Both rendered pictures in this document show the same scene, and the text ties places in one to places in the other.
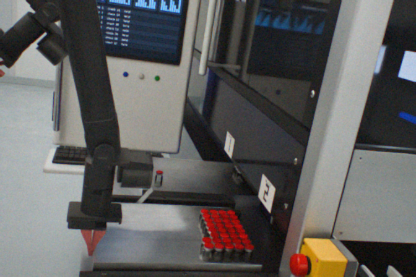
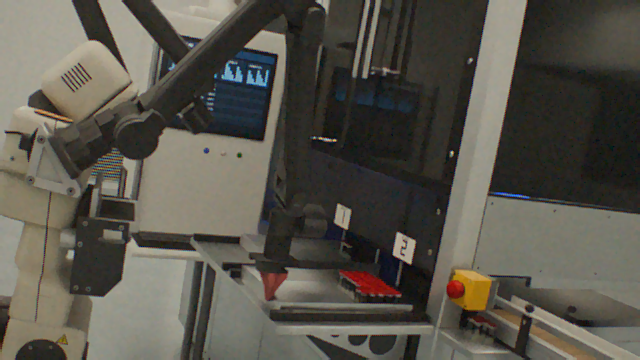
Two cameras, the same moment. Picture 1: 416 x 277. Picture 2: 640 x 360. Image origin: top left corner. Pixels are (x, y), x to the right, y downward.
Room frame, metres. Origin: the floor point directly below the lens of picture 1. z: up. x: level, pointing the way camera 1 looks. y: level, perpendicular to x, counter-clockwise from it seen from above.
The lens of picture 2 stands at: (-0.58, 0.43, 1.35)
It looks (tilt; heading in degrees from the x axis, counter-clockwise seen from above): 7 degrees down; 348
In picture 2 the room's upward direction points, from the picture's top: 10 degrees clockwise
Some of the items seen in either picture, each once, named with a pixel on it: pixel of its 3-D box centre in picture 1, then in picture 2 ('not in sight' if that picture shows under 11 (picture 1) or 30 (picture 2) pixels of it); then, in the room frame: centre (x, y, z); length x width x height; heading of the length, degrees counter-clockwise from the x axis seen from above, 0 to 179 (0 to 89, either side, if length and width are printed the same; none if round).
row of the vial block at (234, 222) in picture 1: (238, 236); (379, 290); (0.95, -0.11, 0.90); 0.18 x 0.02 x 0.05; 14
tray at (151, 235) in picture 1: (172, 237); (324, 291); (0.91, 0.04, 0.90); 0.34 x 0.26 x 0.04; 104
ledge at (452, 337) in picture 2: not in sight; (478, 344); (0.73, -0.29, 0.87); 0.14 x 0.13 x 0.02; 105
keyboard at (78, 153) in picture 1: (111, 157); (195, 242); (1.56, 0.34, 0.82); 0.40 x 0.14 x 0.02; 104
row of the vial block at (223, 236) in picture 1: (219, 235); (363, 290); (0.94, -0.06, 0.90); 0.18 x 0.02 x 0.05; 14
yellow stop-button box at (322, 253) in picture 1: (324, 265); (472, 289); (0.73, -0.25, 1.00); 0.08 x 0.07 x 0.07; 105
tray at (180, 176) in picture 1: (194, 180); (308, 254); (1.27, 0.02, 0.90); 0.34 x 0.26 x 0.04; 105
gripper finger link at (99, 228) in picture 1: (86, 233); (266, 280); (0.80, 0.21, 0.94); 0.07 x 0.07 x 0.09; 15
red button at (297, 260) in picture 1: (301, 264); (456, 289); (0.72, -0.20, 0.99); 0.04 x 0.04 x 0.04; 15
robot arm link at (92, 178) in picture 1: (103, 172); (284, 222); (0.80, 0.19, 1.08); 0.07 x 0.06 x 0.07; 107
